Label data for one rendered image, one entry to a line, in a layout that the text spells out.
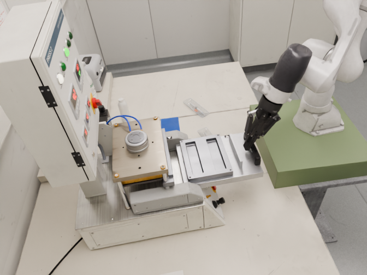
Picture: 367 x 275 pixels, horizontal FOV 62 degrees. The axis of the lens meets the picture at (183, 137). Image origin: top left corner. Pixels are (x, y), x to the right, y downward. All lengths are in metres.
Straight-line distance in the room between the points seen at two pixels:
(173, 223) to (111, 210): 0.23
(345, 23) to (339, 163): 0.58
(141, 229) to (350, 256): 1.40
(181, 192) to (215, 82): 1.05
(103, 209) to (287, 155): 0.78
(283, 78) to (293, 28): 2.35
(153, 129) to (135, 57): 2.52
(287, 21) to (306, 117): 1.92
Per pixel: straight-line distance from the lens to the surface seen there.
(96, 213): 1.18
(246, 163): 1.18
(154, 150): 1.06
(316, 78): 1.07
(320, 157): 1.42
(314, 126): 1.48
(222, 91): 1.90
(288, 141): 1.44
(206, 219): 1.21
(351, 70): 1.28
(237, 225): 1.29
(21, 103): 0.80
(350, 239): 2.26
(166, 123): 1.70
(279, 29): 3.29
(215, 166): 1.16
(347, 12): 1.12
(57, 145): 0.87
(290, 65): 0.99
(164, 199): 1.07
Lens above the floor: 1.86
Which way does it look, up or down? 44 degrees down
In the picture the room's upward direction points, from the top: 7 degrees counter-clockwise
